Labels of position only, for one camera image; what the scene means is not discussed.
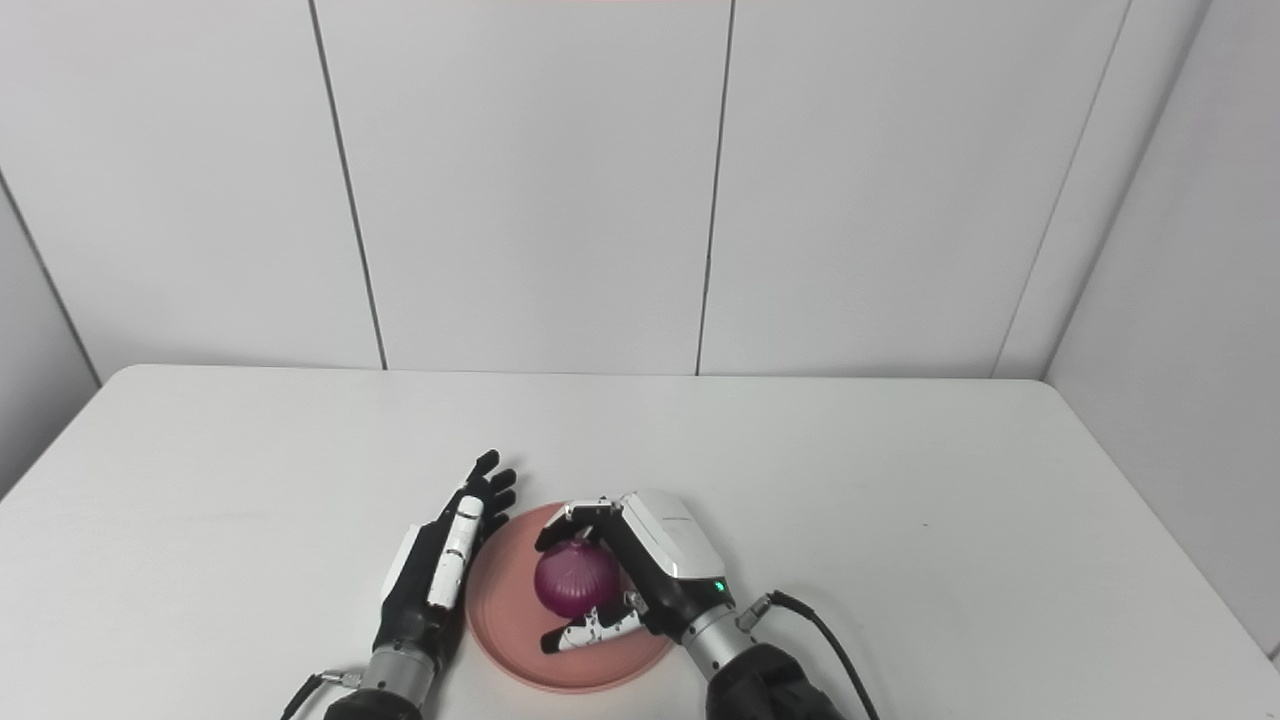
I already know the pink round plate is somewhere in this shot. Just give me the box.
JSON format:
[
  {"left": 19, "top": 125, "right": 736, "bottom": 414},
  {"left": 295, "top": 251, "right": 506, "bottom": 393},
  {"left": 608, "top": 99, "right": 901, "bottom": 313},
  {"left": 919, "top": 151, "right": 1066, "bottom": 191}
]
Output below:
[{"left": 465, "top": 500, "right": 682, "bottom": 694}]

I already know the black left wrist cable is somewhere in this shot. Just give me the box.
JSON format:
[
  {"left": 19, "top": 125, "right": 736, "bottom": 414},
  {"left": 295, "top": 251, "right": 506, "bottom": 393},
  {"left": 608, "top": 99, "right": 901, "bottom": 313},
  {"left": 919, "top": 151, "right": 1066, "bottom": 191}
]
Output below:
[{"left": 280, "top": 670, "right": 363, "bottom": 720}]

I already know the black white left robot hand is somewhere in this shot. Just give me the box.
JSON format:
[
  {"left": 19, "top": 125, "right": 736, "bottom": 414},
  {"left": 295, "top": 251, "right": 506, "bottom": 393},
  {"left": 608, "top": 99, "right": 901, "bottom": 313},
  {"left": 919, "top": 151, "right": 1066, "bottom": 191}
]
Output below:
[{"left": 372, "top": 450, "right": 519, "bottom": 668}]

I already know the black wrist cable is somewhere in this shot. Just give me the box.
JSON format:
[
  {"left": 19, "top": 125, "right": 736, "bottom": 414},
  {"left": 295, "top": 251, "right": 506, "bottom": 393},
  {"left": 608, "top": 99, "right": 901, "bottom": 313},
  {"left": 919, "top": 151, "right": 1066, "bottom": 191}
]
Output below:
[
  {"left": 280, "top": 670, "right": 363, "bottom": 720},
  {"left": 736, "top": 590, "right": 882, "bottom": 720}
]

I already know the purple red onion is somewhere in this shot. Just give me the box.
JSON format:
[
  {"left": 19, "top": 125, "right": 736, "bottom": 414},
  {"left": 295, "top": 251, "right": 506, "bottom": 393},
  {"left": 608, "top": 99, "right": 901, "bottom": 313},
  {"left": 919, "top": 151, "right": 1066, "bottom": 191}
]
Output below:
[{"left": 534, "top": 540, "right": 623, "bottom": 620}]

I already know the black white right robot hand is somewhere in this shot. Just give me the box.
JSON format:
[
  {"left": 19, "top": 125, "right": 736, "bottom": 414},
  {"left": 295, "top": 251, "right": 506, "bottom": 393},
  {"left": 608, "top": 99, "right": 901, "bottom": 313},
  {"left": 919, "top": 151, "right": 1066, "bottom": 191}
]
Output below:
[{"left": 535, "top": 489, "right": 737, "bottom": 656}]

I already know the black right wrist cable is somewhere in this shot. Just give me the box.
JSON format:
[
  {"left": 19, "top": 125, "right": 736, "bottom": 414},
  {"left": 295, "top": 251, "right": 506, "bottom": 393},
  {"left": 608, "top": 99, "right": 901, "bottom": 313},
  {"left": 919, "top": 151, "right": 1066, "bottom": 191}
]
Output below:
[{"left": 736, "top": 590, "right": 882, "bottom": 720}]

